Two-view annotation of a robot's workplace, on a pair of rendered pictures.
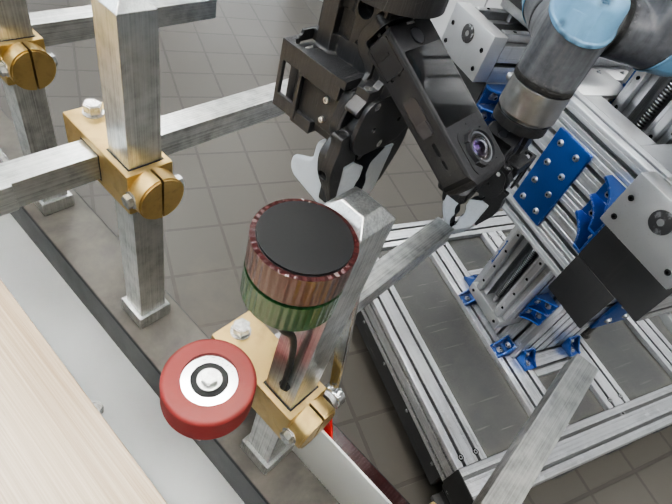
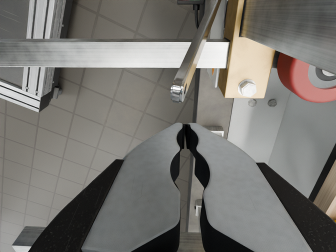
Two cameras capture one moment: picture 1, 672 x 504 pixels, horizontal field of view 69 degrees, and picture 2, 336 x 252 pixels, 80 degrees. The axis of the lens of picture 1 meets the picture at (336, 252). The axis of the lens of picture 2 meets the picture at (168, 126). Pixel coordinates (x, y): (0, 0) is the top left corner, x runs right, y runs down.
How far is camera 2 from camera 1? 0.35 m
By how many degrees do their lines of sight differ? 36
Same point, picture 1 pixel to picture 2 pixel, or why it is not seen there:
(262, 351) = (249, 61)
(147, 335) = (222, 121)
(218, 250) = (105, 137)
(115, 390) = (238, 105)
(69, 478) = not seen: outside the picture
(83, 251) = not seen: hidden behind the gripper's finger
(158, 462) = not seen: hidden behind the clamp
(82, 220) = (199, 191)
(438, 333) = (12, 11)
